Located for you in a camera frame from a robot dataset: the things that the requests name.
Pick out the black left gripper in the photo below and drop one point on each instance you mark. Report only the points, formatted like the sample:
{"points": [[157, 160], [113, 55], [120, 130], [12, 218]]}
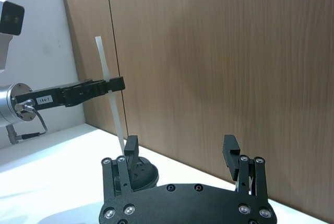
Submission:
{"points": [[56, 97]]}

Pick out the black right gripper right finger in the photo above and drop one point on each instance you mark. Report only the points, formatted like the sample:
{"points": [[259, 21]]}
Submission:
{"points": [[257, 182]]}

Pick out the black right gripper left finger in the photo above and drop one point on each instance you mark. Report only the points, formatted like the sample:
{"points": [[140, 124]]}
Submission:
{"points": [[122, 177]]}

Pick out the long white plastic strip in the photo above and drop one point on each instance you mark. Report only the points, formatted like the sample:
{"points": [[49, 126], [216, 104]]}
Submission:
{"points": [[105, 62]]}

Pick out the black round base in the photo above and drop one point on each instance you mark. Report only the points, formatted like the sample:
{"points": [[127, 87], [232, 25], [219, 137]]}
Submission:
{"points": [[146, 175]]}

